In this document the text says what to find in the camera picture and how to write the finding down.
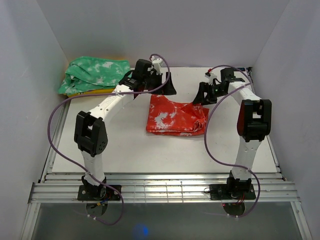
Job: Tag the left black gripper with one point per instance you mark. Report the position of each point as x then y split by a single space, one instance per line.
168 89

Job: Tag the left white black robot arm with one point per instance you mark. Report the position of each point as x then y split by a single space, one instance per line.
90 133

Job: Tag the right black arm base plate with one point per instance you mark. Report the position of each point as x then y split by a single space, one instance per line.
221 192

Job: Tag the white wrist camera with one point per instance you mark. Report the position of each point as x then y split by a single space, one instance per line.
211 78
157 64

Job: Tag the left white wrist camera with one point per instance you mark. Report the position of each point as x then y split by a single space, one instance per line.
157 64

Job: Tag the red tie-dye trousers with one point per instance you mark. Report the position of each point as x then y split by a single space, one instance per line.
170 118

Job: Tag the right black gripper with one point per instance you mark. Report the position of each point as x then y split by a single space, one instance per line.
204 87

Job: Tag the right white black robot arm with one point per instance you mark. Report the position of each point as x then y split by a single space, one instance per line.
253 125

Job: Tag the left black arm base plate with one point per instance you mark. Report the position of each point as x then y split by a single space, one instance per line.
105 194

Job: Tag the yellow folded trousers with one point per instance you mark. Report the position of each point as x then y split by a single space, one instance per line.
87 93

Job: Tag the green tie-dye trousers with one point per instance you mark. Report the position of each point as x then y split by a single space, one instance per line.
100 72

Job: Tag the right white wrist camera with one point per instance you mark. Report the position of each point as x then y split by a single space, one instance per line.
211 78

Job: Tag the dark table label sticker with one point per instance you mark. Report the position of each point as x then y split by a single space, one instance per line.
241 69

